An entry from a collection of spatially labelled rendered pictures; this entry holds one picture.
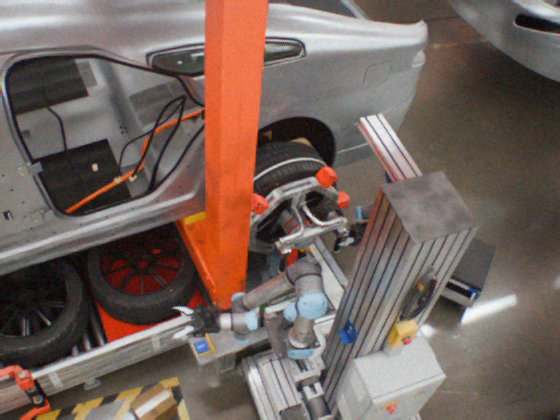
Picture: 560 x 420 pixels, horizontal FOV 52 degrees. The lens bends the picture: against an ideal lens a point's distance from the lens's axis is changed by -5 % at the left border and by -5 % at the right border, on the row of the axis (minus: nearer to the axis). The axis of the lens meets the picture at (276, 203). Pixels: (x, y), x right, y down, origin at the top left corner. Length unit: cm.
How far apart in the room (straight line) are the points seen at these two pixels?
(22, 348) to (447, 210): 236
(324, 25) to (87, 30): 117
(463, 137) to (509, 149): 43
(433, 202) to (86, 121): 243
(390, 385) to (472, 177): 292
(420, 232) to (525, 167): 360
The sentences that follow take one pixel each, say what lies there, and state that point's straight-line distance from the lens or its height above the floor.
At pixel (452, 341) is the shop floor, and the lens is 413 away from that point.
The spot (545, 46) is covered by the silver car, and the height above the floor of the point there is 104.
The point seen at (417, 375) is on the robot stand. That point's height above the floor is 123.
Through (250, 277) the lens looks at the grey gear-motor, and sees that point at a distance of 361.
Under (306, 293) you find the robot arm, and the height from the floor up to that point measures 146.
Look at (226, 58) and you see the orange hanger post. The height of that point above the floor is 223.
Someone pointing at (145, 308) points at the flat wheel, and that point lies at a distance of 343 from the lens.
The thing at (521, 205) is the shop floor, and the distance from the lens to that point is 509.
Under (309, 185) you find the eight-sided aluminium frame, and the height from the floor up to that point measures 112.
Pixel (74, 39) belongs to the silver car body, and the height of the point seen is 196.
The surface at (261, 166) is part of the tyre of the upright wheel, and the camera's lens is 315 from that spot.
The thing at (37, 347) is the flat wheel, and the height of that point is 49.
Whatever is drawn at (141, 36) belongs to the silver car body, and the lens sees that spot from 272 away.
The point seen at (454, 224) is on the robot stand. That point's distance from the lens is 194.
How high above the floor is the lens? 345
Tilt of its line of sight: 50 degrees down
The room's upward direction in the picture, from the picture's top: 7 degrees clockwise
